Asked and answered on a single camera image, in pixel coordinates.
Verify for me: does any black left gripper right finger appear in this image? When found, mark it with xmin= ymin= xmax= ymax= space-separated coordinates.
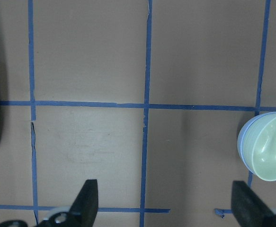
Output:
xmin=231 ymin=181 xmax=274 ymax=227

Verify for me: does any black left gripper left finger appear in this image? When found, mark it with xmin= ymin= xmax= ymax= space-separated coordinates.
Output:
xmin=69 ymin=179 xmax=98 ymax=227

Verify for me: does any light blue bowl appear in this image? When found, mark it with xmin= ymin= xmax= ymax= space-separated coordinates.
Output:
xmin=237 ymin=112 xmax=276 ymax=174

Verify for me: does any light green bowl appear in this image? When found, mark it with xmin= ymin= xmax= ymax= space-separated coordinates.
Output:
xmin=243 ymin=117 xmax=276 ymax=182

